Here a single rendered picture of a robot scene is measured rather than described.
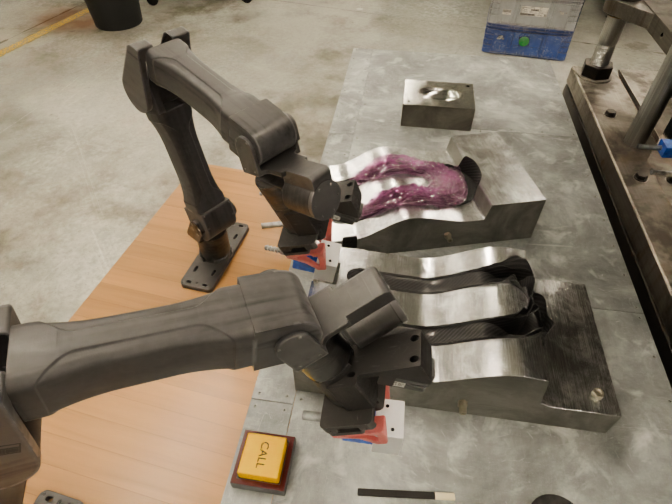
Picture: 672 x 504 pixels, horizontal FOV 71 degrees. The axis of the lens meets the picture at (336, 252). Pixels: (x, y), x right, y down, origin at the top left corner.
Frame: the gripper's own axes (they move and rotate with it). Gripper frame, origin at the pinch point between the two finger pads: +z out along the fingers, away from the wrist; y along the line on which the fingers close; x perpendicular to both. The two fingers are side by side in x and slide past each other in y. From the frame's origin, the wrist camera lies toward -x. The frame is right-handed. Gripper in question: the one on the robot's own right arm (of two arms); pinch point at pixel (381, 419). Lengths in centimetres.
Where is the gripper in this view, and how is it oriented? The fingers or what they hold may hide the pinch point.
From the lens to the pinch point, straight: 64.5
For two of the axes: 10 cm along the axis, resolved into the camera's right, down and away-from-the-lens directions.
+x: -8.8, 2.4, 4.2
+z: 4.6, 6.6, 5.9
